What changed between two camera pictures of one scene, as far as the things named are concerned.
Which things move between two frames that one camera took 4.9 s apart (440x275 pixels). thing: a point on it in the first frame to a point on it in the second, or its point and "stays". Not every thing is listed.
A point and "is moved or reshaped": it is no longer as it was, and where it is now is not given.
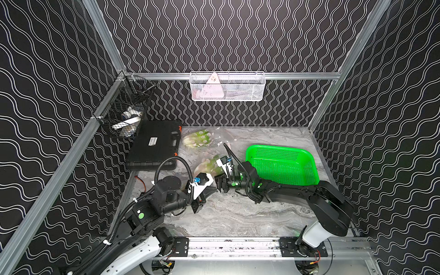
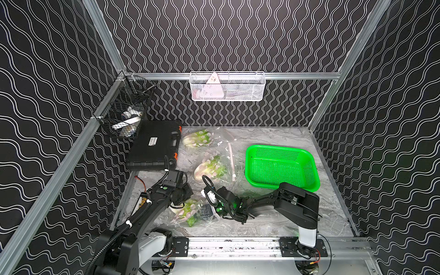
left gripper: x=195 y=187 to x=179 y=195
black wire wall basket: x=122 y=110 stays
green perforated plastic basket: x=286 y=165 stays
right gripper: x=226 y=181 to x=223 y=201
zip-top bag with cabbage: x=211 y=189 is moved or reshaped
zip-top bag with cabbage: x=212 y=138 stays
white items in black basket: x=129 y=123 stays
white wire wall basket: x=227 y=86 stays
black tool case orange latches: x=156 y=141 stays
